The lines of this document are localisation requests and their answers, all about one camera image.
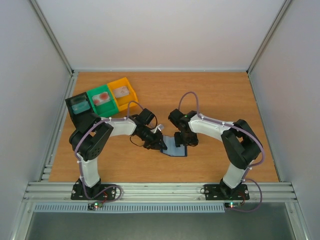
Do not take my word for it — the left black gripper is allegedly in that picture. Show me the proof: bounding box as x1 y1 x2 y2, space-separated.
139 127 168 151

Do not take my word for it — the blue card holder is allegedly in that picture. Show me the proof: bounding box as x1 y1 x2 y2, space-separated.
160 135 188 157

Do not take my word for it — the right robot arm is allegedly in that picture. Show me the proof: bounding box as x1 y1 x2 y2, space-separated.
168 109 266 199

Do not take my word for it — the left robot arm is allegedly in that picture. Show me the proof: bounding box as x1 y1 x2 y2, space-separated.
69 108 168 199

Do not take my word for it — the card in yellow bin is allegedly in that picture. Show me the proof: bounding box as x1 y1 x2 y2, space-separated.
113 86 130 99

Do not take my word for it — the red white card in bin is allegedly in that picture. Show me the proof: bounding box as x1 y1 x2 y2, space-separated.
91 91 111 106

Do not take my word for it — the teal card in black bin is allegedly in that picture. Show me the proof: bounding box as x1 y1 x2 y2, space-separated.
71 101 91 115

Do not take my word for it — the yellow plastic bin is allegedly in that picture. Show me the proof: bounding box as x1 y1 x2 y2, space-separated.
107 77 138 112

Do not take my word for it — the green plastic bin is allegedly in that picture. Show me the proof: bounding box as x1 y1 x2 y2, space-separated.
86 84 119 118

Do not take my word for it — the black plastic bin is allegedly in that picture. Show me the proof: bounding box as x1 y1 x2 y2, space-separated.
65 92 99 135

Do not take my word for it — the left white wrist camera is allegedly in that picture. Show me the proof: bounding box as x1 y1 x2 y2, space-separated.
151 124 164 134

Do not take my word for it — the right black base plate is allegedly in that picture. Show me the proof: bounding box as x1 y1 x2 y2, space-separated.
203 183 250 201

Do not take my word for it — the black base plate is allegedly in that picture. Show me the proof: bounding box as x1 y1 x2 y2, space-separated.
203 183 250 201
70 178 117 201

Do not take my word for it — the grey slotted cable duct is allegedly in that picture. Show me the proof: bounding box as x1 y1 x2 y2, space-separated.
34 202 225 214

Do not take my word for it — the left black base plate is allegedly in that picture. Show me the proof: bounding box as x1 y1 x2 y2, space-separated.
70 178 117 201

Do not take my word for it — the aluminium front rail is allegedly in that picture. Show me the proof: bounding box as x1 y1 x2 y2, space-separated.
22 181 298 203

